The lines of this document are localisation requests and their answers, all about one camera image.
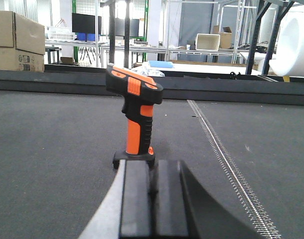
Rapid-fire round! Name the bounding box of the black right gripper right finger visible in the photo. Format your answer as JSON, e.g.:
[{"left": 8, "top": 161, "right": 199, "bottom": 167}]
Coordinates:
[{"left": 152, "top": 160, "right": 262, "bottom": 239}]

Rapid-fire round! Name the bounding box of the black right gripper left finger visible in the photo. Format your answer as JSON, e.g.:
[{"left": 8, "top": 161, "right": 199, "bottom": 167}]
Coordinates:
[{"left": 79, "top": 160, "right": 151, "bottom": 239}]

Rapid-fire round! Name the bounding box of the orange black barcode scanner gun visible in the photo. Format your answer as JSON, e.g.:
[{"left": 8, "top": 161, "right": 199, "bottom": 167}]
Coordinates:
[{"left": 106, "top": 63, "right": 163, "bottom": 169}]

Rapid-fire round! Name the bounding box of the open cardboard box background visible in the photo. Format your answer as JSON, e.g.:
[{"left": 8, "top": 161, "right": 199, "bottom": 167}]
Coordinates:
[{"left": 212, "top": 25, "right": 232, "bottom": 49}]

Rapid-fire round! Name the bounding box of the upper stacked cardboard box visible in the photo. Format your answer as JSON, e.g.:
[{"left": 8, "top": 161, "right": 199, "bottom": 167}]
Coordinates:
[{"left": 0, "top": 10, "right": 45, "bottom": 55}]

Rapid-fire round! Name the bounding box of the blue foam sheet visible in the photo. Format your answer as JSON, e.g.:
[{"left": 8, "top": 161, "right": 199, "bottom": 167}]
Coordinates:
[{"left": 148, "top": 60, "right": 174, "bottom": 68}]

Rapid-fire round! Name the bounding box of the white plastic tub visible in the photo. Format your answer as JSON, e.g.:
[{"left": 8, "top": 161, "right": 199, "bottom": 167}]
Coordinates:
[{"left": 195, "top": 33, "right": 220, "bottom": 51}]

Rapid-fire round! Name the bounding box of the white foam roll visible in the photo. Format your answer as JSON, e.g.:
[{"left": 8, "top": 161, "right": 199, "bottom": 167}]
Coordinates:
[{"left": 269, "top": 12, "right": 304, "bottom": 77}]

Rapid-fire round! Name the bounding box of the black computer monitor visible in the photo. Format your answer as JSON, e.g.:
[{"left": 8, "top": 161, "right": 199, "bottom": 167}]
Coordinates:
[{"left": 72, "top": 13, "right": 95, "bottom": 34}]

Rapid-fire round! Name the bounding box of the dark conveyor side rail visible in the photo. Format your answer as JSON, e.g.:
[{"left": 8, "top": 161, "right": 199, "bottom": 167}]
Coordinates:
[{"left": 0, "top": 70, "right": 304, "bottom": 106}]

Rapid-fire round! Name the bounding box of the black steel post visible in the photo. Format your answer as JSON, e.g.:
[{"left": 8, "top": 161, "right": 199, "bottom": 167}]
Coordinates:
[{"left": 124, "top": 0, "right": 130, "bottom": 68}]

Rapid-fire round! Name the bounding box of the white wire basket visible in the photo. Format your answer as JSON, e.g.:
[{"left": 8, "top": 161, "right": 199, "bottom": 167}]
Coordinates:
[{"left": 47, "top": 26, "right": 76, "bottom": 41}]

